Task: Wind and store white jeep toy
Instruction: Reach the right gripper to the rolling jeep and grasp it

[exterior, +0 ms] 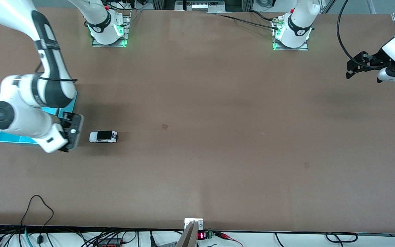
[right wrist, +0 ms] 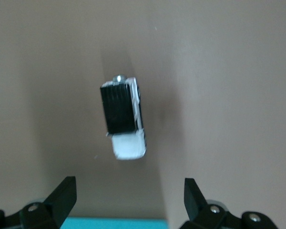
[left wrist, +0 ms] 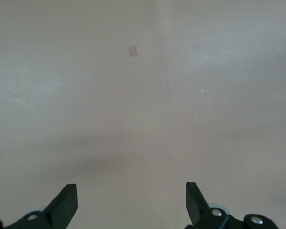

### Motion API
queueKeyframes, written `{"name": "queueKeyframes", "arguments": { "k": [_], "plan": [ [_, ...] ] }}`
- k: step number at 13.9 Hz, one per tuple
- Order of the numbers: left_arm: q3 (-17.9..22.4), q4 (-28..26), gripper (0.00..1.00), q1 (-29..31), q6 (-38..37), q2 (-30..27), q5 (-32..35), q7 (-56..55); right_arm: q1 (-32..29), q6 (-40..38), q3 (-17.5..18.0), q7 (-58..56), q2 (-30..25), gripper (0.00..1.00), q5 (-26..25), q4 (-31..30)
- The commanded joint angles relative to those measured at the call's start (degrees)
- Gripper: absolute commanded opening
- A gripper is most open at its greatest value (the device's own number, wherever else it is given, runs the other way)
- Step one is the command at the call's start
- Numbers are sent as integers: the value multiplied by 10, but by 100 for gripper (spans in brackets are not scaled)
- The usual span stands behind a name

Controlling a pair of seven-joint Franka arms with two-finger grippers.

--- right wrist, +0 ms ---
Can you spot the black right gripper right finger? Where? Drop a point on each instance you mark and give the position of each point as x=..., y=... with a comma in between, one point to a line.
x=200, y=207

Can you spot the white jeep toy black bed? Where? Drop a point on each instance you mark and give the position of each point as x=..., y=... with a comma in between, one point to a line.
x=124, y=117

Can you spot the turquoise plastic bin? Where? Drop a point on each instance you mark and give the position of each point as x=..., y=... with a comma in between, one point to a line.
x=114, y=223

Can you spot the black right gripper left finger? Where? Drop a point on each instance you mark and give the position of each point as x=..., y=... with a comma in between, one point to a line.
x=54, y=202

